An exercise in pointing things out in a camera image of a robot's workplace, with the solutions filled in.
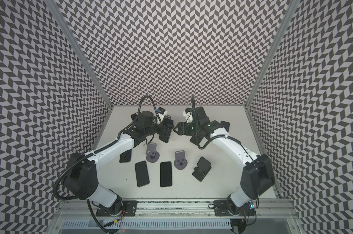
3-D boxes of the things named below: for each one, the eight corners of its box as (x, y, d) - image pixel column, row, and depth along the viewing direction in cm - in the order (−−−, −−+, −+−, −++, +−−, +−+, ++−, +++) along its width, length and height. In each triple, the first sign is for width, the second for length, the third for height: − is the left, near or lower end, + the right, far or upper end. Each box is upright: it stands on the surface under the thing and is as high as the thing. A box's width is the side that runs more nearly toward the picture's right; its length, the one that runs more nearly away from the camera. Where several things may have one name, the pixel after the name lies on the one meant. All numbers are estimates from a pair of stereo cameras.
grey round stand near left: (147, 162, 90) (144, 156, 83) (149, 149, 96) (147, 142, 89) (158, 162, 90) (156, 156, 83) (160, 149, 96) (158, 142, 89)
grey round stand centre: (174, 170, 88) (173, 162, 79) (175, 158, 93) (174, 150, 84) (187, 170, 88) (187, 162, 79) (186, 158, 93) (187, 150, 84)
